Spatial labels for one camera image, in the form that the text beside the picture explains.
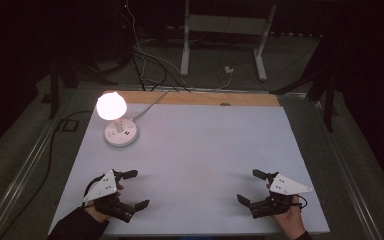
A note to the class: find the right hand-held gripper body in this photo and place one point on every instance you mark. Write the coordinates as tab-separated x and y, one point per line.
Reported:
288	186

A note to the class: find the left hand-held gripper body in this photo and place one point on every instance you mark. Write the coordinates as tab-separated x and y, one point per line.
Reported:
101	188

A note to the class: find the white table lamp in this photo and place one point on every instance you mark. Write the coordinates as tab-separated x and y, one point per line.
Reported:
121	134

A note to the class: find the person's left hand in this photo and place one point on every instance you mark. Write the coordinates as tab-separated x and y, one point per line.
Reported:
99	214

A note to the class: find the person's right hand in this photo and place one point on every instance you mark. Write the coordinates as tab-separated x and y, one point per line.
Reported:
290	221

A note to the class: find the white table mat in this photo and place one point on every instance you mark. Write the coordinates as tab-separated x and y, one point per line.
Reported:
196	150

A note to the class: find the black stand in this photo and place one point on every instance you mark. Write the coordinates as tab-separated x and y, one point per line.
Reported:
54	93
329	106

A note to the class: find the white plug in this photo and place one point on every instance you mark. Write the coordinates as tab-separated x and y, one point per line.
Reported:
228	70

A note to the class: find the white metal stand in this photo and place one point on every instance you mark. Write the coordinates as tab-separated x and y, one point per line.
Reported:
185	50

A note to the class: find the metal floor rail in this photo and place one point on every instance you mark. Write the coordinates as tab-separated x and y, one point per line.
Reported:
16	176
353	180

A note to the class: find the black square frame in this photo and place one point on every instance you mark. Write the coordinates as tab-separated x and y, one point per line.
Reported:
69	125

